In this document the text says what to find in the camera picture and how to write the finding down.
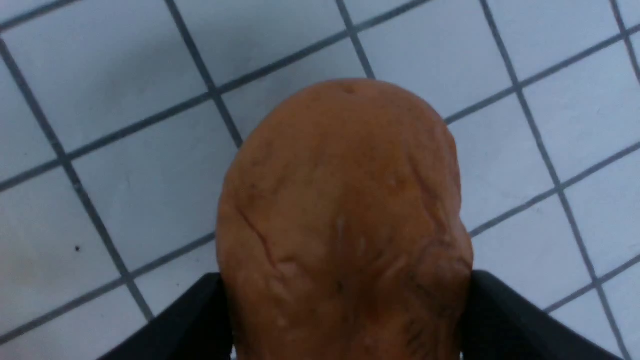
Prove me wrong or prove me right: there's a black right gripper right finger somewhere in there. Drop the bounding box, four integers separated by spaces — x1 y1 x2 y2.
461 270 618 360

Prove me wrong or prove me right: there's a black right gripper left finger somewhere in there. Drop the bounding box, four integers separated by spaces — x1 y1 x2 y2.
101 273 234 360

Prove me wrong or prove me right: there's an orange potato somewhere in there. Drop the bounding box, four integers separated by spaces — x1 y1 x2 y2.
216 79 474 360

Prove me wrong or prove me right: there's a white grid tablecloth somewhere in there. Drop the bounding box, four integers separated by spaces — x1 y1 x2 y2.
0 0 640 360

